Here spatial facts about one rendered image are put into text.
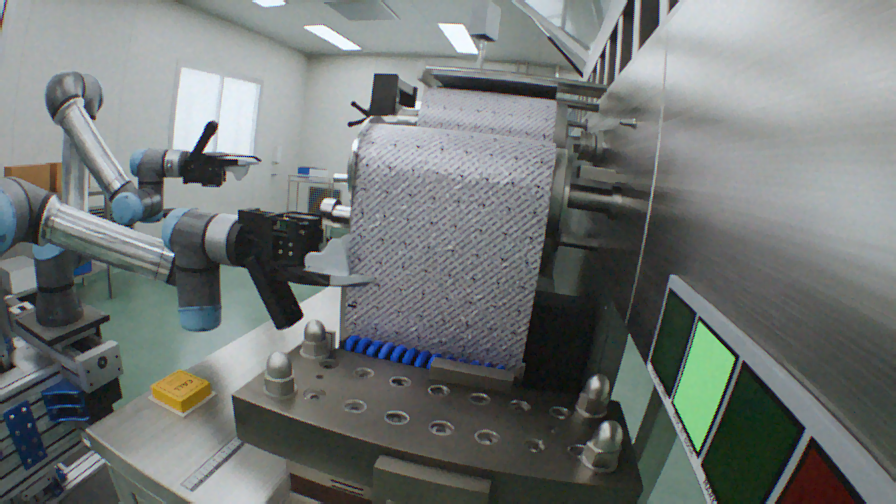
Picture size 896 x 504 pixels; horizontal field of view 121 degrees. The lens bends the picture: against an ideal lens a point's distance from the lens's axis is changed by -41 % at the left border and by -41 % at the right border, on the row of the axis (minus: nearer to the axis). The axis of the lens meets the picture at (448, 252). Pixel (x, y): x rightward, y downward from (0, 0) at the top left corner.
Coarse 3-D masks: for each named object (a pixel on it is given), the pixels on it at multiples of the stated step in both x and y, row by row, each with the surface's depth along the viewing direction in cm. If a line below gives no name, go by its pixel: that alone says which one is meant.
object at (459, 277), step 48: (384, 240) 52; (432, 240) 51; (480, 240) 50; (528, 240) 48; (384, 288) 53; (432, 288) 52; (480, 288) 51; (528, 288) 49; (384, 336) 54; (432, 336) 53; (480, 336) 52
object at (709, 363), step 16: (704, 336) 19; (704, 352) 19; (720, 352) 17; (688, 368) 20; (704, 368) 18; (720, 368) 16; (688, 384) 20; (704, 384) 18; (720, 384) 16; (688, 400) 19; (704, 400) 17; (688, 416) 19; (704, 416) 17; (704, 432) 16
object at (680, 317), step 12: (672, 300) 25; (672, 312) 24; (684, 312) 22; (672, 324) 24; (684, 324) 22; (660, 336) 26; (672, 336) 24; (684, 336) 22; (660, 348) 25; (672, 348) 23; (660, 360) 25; (672, 360) 23; (660, 372) 24; (672, 372) 22
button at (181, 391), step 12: (180, 372) 56; (156, 384) 51; (168, 384) 52; (180, 384) 53; (192, 384) 54; (204, 384) 54; (156, 396) 50; (168, 396) 49; (180, 396) 50; (192, 396) 51; (204, 396) 54; (180, 408) 49
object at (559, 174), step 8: (560, 152) 49; (560, 160) 48; (560, 168) 48; (560, 176) 47; (552, 184) 47; (560, 184) 47; (552, 192) 47; (560, 192) 47; (552, 200) 48; (560, 200) 47; (552, 208) 48; (560, 208) 48; (552, 216) 48; (552, 224) 49; (552, 232) 50
